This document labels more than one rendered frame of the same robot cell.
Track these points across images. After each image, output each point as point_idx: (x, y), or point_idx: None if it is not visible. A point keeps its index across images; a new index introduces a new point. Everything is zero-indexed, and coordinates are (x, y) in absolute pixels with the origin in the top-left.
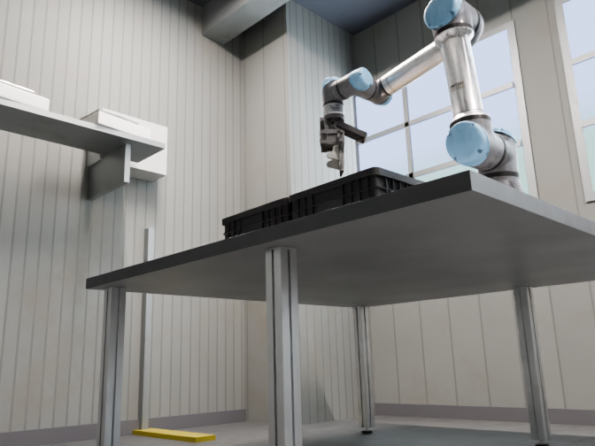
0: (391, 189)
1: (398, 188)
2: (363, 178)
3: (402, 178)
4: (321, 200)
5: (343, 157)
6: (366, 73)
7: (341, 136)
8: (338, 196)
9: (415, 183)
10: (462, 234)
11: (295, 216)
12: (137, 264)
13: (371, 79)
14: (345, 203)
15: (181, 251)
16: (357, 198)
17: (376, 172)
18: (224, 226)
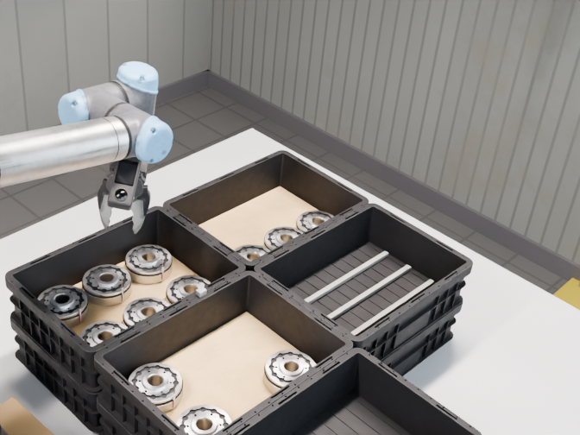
0: (26, 315)
1: (40, 320)
2: (30, 274)
3: (38, 312)
4: (104, 250)
5: (100, 215)
6: (66, 109)
7: (102, 183)
8: (75, 265)
9: (59, 333)
10: None
11: (152, 237)
12: (156, 170)
13: (75, 122)
14: (65, 282)
15: (82, 203)
16: (45, 289)
17: (5, 282)
18: None
